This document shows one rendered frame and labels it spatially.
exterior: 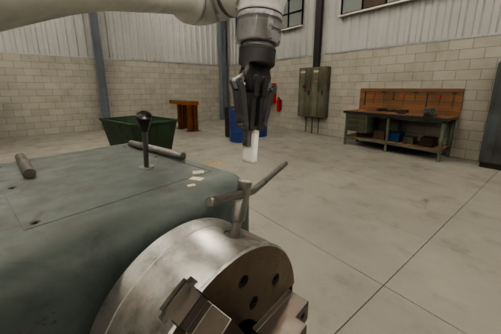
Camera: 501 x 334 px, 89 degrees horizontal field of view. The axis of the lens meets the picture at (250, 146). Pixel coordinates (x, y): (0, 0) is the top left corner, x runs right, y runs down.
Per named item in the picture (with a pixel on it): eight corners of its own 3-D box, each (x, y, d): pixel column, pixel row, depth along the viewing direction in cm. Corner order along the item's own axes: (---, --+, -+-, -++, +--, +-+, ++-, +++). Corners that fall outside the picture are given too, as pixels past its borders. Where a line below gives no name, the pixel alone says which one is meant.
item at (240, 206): (234, 258, 38) (249, 182, 38) (221, 253, 39) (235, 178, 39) (240, 253, 40) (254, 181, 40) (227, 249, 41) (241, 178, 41)
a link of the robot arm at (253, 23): (291, 19, 51) (288, 51, 52) (256, 27, 57) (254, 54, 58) (264, 3, 44) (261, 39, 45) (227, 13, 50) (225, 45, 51)
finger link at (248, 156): (257, 130, 53) (254, 130, 52) (254, 163, 54) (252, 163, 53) (246, 129, 55) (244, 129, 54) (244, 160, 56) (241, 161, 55)
